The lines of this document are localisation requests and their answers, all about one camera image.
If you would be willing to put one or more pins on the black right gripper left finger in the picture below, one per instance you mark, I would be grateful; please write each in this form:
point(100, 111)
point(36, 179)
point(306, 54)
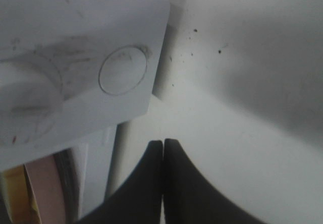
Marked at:
point(139, 198)

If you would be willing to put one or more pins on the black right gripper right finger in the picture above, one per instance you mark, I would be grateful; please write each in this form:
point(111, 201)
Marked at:
point(189, 197)

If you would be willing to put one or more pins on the pink round plate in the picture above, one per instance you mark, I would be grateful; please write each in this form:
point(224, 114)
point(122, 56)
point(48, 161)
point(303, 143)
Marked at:
point(47, 190)

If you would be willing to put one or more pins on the toast sandwich with filling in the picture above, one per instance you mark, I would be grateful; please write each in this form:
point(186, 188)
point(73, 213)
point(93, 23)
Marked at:
point(18, 197)

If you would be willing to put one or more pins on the round door release button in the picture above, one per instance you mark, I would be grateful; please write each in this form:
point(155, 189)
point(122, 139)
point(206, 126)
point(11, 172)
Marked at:
point(122, 70)

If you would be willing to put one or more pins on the white timer knob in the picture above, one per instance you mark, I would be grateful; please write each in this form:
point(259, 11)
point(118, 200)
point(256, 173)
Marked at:
point(30, 103)

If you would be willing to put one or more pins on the glass microwave turntable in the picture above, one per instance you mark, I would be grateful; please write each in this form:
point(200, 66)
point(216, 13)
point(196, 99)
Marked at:
point(66, 170)

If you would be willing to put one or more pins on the white microwave oven body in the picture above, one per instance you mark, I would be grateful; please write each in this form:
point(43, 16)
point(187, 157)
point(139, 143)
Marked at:
point(69, 40)

